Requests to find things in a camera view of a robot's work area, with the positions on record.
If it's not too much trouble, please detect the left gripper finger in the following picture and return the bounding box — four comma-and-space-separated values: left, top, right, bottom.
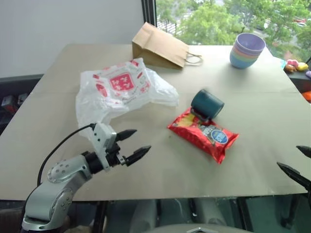
125, 145, 152, 167
116, 129, 138, 143

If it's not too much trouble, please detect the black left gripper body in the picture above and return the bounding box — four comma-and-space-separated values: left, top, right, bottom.
105, 142, 128, 168

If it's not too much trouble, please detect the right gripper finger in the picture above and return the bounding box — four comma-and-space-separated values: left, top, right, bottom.
276, 162, 311, 193
296, 145, 311, 159

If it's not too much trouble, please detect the black table leg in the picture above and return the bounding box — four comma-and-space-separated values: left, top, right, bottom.
93, 200, 108, 233
279, 194, 302, 230

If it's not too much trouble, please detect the white red-printed plastic bag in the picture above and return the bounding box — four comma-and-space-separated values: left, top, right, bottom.
75, 57, 180, 144

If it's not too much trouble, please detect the red snack packet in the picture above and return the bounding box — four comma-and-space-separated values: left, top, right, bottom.
167, 108, 240, 165

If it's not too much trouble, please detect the dark teal mug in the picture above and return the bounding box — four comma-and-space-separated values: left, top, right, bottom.
190, 89, 225, 123

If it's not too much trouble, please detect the brown paper bag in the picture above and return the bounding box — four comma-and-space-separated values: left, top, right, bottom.
132, 21, 203, 70

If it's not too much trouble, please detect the grey rounded shape with chevron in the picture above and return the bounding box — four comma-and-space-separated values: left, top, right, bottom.
155, 223, 246, 233

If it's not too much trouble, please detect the green plastic bowl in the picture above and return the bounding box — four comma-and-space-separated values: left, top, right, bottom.
230, 50, 262, 63

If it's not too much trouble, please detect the dark side shelf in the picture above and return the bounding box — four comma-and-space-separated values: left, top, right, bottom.
0, 74, 46, 137

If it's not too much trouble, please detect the pink plastic bowl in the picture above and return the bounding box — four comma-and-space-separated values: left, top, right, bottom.
232, 46, 265, 58

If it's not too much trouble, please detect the blue plastic bowl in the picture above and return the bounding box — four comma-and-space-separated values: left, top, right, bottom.
229, 52, 259, 69

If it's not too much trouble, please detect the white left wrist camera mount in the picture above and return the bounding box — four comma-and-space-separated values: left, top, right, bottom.
90, 122, 118, 172

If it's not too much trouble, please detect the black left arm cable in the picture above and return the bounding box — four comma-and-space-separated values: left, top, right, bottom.
36, 123, 97, 188

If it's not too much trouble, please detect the black window frame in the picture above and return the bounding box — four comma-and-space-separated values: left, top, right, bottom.
141, 0, 157, 28

